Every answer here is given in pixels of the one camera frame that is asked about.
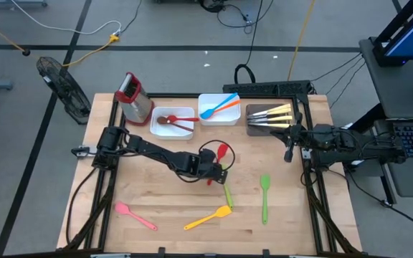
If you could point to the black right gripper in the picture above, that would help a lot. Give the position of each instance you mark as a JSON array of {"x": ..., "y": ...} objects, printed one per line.
[{"x": 308, "y": 138}]

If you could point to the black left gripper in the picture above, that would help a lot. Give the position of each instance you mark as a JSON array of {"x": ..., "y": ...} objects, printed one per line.
[{"x": 204, "y": 163}]

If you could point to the red silicone spatula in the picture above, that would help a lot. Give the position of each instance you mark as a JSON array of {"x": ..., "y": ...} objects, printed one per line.
[{"x": 222, "y": 150}]

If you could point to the orange silicone spatula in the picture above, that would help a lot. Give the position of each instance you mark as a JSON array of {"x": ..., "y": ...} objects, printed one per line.
[{"x": 233, "y": 104}]

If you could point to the blue silicone spatula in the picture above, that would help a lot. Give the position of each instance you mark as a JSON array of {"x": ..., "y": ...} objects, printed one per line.
[{"x": 205, "y": 114}]

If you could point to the red silicone spoon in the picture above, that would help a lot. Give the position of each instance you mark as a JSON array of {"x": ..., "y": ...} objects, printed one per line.
[{"x": 173, "y": 118}]

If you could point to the brown wooden spoon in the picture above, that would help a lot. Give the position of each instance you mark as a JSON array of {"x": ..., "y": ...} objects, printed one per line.
[{"x": 162, "y": 120}]

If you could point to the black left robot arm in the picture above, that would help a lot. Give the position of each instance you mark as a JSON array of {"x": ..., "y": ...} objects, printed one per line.
[{"x": 149, "y": 152}]

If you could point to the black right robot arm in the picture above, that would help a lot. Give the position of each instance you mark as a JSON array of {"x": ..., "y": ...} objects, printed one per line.
[{"x": 364, "y": 148}]

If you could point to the lime green silicone spoon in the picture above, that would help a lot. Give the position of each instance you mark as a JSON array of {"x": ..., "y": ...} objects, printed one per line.
[{"x": 229, "y": 197}]

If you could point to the yellow silicone spatula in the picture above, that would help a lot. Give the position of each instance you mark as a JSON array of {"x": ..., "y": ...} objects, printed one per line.
[{"x": 223, "y": 211}]

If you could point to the green silicone spatula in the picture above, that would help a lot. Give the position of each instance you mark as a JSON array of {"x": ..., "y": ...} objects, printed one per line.
[{"x": 265, "y": 181}]

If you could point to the black perforated box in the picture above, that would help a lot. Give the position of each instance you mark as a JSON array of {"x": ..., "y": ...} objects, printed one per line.
[{"x": 264, "y": 87}]

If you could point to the white plastic bin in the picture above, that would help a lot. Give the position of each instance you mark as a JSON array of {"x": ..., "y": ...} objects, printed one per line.
[
  {"x": 224, "y": 120},
  {"x": 170, "y": 135}
]

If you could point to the black table clamp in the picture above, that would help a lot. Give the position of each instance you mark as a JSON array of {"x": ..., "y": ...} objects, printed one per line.
[
  {"x": 161, "y": 252},
  {"x": 265, "y": 253}
]

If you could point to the pink silicone spatula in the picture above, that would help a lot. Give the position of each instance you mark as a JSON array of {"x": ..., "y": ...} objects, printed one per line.
[{"x": 122, "y": 208}]

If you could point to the red and steel box grater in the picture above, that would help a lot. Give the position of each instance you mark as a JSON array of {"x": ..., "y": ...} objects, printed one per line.
[{"x": 136, "y": 107}]

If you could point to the grey desk top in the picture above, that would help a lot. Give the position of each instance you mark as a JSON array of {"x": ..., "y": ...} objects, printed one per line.
[{"x": 389, "y": 82}]

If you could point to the black floor fan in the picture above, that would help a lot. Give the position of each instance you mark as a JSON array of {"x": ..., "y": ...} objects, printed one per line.
[{"x": 65, "y": 89}]

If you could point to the black aluminium table frame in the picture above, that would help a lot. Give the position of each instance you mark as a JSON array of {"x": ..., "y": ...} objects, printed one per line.
[{"x": 178, "y": 95}]

